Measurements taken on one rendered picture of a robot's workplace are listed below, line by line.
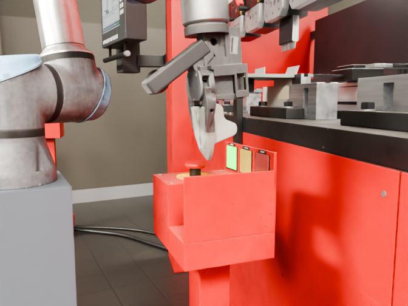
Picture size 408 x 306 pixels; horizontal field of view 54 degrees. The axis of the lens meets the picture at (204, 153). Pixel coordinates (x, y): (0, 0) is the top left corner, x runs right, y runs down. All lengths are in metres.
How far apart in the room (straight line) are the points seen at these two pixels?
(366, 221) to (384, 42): 1.17
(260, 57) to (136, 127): 1.96
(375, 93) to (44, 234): 0.67
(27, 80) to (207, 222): 0.39
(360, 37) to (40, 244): 1.53
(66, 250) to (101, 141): 3.04
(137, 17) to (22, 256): 1.63
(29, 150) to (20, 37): 2.99
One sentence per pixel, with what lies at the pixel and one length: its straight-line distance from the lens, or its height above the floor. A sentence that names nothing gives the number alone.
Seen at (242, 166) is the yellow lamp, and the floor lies 0.80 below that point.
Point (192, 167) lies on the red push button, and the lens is 0.74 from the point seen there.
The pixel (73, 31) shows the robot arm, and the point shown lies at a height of 1.06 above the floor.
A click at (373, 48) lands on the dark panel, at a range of 1.81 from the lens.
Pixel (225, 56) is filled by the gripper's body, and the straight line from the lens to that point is 0.65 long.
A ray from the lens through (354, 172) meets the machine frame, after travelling 0.69.
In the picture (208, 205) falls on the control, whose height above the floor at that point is 0.76.
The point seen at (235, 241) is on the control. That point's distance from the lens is 0.66.
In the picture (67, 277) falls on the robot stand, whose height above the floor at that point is 0.61.
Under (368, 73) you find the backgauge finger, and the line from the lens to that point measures 1.35.
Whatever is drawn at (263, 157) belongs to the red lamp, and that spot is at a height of 0.83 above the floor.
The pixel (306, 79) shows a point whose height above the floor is 0.98.
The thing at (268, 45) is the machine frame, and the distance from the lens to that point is 2.20.
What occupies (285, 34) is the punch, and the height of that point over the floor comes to 1.13.
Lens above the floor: 0.92
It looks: 7 degrees down
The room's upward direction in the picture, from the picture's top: straight up
